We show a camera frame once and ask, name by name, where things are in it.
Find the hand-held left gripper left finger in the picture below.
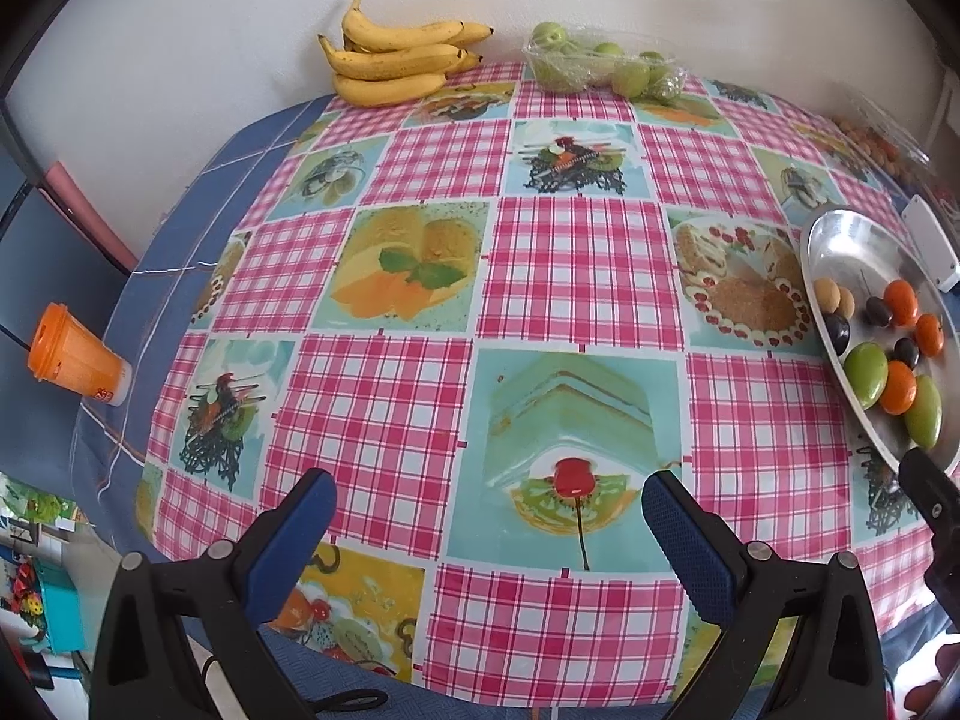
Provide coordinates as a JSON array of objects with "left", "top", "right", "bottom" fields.
[{"left": 88, "top": 467, "right": 337, "bottom": 720}]

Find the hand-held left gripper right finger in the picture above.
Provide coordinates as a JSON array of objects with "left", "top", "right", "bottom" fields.
[{"left": 641, "top": 470, "right": 887, "bottom": 720}]

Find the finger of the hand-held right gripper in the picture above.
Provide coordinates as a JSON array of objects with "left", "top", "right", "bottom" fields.
[{"left": 898, "top": 448, "right": 960, "bottom": 541}]

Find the green mango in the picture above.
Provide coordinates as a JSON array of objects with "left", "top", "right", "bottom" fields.
[
  {"left": 904, "top": 373, "right": 944, "bottom": 451},
  {"left": 844, "top": 341, "right": 890, "bottom": 410}
]

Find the orange mandarin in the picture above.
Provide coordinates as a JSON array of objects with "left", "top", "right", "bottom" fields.
[
  {"left": 883, "top": 279, "right": 921, "bottom": 327},
  {"left": 877, "top": 360, "right": 917, "bottom": 416},
  {"left": 913, "top": 313, "right": 944, "bottom": 359}
]

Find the round steel plate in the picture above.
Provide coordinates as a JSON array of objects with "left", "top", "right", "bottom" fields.
[{"left": 799, "top": 202, "right": 960, "bottom": 482}]

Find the bag of small brown fruits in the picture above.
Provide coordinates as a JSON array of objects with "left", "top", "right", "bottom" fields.
[{"left": 832, "top": 82, "right": 938, "bottom": 181}]

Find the bag of green fruits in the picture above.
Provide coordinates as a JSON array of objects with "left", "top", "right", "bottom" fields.
[{"left": 523, "top": 21, "right": 687, "bottom": 100}]

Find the person's right hand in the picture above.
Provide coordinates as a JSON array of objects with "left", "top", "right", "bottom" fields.
[{"left": 902, "top": 641, "right": 960, "bottom": 720}]

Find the teal box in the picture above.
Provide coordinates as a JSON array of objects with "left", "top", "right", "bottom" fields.
[{"left": 34, "top": 570, "right": 95, "bottom": 653}]

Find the white plastic box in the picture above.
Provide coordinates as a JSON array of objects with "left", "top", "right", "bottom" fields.
[{"left": 900, "top": 195, "right": 960, "bottom": 293}]

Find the orange plastic cup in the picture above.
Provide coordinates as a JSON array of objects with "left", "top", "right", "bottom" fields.
[{"left": 28, "top": 302, "right": 134, "bottom": 407}]

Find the pile of brown longans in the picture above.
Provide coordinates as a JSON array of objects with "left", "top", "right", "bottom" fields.
[{"left": 836, "top": 116, "right": 908, "bottom": 166}]

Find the pink chair back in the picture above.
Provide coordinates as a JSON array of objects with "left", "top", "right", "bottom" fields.
[{"left": 41, "top": 161, "right": 136, "bottom": 271}]

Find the pile of green guavas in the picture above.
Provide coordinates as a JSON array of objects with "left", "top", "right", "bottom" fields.
[{"left": 529, "top": 21, "right": 685, "bottom": 100}]

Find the yellow banana bunch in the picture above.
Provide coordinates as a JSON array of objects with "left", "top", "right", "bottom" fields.
[{"left": 317, "top": 0, "right": 494, "bottom": 107}]

